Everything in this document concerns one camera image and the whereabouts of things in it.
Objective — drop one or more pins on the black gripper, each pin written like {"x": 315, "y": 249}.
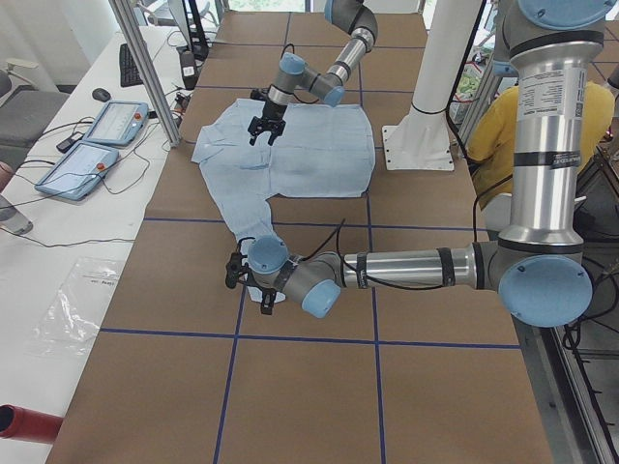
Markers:
{"x": 272, "y": 112}
{"x": 267, "y": 293}

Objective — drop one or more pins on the light blue button-up shirt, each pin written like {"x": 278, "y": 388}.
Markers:
{"x": 324, "y": 151}

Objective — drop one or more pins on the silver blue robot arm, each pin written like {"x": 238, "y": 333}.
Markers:
{"x": 351, "y": 17}
{"x": 401, "y": 210}

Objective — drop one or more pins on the black device with label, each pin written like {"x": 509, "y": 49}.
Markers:
{"x": 188, "y": 68}

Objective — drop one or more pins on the upper blue teach pendant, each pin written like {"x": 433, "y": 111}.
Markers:
{"x": 118, "y": 123}

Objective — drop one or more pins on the blue teach pendant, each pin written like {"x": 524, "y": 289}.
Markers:
{"x": 118, "y": 123}
{"x": 77, "y": 173}

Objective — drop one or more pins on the black keyboard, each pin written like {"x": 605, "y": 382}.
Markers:
{"x": 128, "y": 70}

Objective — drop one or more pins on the grey computer mouse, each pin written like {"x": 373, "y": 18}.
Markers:
{"x": 101, "y": 95}

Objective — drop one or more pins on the clear plastic bag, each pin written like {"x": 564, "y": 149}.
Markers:
{"x": 69, "y": 327}

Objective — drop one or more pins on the lower blue teach pendant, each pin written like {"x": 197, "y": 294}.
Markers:
{"x": 77, "y": 173}

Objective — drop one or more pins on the white side table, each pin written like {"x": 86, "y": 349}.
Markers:
{"x": 103, "y": 225}

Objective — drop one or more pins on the person in yellow shirt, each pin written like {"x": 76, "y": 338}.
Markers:
{"x": 492, "y": 145}

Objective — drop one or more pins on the grey office chair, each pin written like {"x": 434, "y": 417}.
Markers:
{"x": 26, "y": 113}

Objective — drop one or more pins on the red cylinder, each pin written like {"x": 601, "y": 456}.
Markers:
{"x": 27, "y": 425}

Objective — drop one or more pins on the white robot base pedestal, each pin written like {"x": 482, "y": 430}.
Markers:
{"x": 421, "y": 140}

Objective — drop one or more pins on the grey aluminium frame post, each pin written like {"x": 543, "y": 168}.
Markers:
{"x": 125, "y": 18}

